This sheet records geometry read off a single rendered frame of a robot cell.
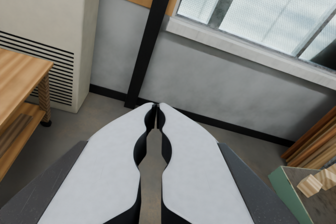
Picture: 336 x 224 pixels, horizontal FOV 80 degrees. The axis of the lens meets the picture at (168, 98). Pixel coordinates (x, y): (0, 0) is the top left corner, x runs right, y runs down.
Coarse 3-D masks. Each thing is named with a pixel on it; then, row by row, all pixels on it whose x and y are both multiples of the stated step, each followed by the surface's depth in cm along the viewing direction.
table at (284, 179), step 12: (276, 168) 58; (288, 168) 57; (300, 168) 59; (276, 180) 57; (288, 180) 54; (300, 180) 55; (276, 192) 57; (288, 192) 53; (300, 192) 52; (324, 192) 55; (288, 204) 53; (300, 204) 50; (312, 204) 51; (324, 204) 52; (300, 216) 49; (312, 216) 48; (324, 216) 49
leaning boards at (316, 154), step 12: (324, 120) 169; (312, 132) 177; (324, 132) 168; (300, 144) 187; (312, 144) 171; (324, 144) 167; (288, 156) 198; (300, 156) 179; (312, 156) 174; (324, 156) 165; (312, 168) 175
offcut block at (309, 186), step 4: (308, 176) 52; (312, 176) 53; (304, 180) 52; (308, 180) 51; (312, 180) 52; (316, 180) 52; (300, 184) 52; (304, 184) 52; (308, 184) 51; (312, 184) 51; (316, 184) 51; (320, 184) 52; (300, 188) 53; (304, 188) 52; (308, 188) 51; (312, 188) 50; (316, 188) 50; (304, 192) 52; (308, 192) 51; (312, 192) 50; (316, 192) 50; (308, 196) 51
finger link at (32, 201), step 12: (84, 144) 9; (60, 156) 8; (72, 156) 8; (48, 168) 7; (60, 168) 7; (36, 180) 7; (48, 180) 7; (60, 180) 7; (24, 192) 6; (36, 192) 6; (48, 192) 6; (12, 204) 6; (24, 204) 6; (36, 204) 6; (48, 204) 6; (0, 216) 6; (12, 216) 6; (24, 216) 6; (36, 216) 6
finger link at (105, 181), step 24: (120, 120) 10; (144, 120) 11; (96, 144) 9; (120, 144) 9; (144, 144) 10; (72, 168) 7; (96, 168) 7; (120, 168) 7; (72, 192) 7; (96, 192) 7; (120, 192) 7; (48, 216) 6; (72, 216) 6; (96, 216) 6; (120, 216) 6
